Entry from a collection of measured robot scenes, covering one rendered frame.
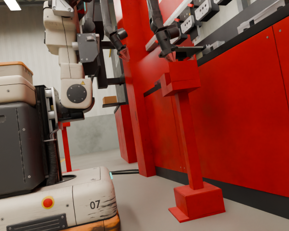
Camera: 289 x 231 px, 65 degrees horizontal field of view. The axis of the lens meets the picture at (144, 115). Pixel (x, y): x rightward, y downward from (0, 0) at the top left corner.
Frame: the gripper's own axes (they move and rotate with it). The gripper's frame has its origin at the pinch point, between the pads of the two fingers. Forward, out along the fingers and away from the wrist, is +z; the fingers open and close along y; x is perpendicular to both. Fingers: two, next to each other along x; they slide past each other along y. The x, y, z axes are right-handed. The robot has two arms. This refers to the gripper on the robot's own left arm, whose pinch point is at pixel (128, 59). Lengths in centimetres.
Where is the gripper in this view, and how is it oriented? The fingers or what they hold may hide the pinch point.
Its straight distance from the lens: 166.2
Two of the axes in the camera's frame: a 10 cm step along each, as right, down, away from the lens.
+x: -7.9, 5.7, -2.2
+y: -2.0, 1.0, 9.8
